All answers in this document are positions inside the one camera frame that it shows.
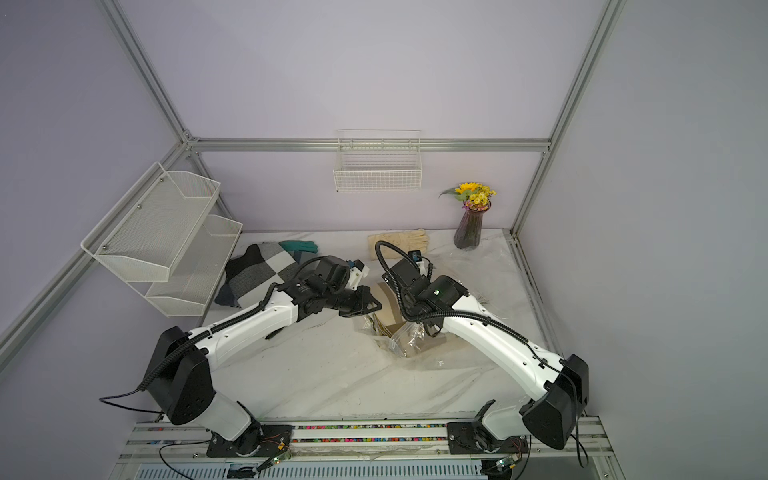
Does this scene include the purple glass vase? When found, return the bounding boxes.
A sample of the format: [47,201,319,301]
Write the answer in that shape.
[453,203,492,250]

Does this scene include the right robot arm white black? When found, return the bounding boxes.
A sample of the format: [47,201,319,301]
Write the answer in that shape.
[383,260,589,450]

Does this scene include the beige leather gloves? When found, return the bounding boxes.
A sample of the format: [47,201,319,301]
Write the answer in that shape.
[367,229,429,260]

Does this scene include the white wire wall basket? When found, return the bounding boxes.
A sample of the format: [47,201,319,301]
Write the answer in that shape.
[333,129,423,193]

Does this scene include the white mesh two-tier shelf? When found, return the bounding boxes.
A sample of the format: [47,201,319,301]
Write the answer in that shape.
[81,163,242,317]

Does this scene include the clear plastic vacuum bag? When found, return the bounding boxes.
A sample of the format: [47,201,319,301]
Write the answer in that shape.
[375,241,545,393]

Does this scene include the aluminium mounting rail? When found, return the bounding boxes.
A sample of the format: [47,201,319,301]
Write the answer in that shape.
[117,417,613,464]

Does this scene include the cream knitted scarf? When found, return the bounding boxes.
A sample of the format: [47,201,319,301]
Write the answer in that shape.
[373,322,449,358]

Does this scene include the beige brown striped scarf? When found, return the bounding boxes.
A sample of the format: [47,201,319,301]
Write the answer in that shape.
[371,283,406,337]

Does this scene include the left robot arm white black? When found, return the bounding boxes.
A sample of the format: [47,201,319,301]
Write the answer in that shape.
[138,256,381,456]

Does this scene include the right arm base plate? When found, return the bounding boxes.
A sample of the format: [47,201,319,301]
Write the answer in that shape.
[446,421,529,455]

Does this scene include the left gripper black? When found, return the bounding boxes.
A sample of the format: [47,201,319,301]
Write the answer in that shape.
[324,285,381,318]

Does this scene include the black white checked scarf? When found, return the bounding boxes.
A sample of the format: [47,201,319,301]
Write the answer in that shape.
[214,242,298,308]

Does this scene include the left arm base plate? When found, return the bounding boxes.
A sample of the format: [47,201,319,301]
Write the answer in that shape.
[206,424,294,458]

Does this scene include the green work glove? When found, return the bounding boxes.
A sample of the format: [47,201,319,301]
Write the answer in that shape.
[279,240,319,253]

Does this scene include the yellow flower bouquet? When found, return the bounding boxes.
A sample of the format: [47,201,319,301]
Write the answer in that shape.
[440,182,497,211]

